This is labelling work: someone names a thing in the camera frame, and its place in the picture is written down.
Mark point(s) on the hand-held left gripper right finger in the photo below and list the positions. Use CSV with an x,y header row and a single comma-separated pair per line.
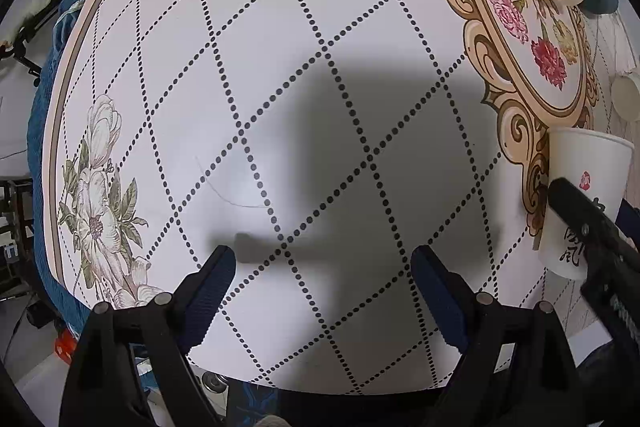
x,y
435,279

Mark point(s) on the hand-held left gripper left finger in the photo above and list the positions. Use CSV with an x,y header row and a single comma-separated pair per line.
x,y
212,279

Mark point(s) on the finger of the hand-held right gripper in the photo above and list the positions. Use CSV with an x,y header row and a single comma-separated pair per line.
x,y
575,207
631,224

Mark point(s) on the small white round cup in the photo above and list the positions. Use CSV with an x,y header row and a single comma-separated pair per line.
x,y
629,99

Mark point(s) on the orange object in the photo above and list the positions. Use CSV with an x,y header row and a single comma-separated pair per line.
x,y
65,347

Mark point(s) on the floral printed table cover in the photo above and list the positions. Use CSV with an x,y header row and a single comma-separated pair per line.
x,y
300,57

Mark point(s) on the blue knitted cloth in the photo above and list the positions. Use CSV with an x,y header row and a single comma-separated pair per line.
x,y
45,107

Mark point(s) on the black stand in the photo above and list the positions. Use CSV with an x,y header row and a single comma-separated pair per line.
x,y
22,57

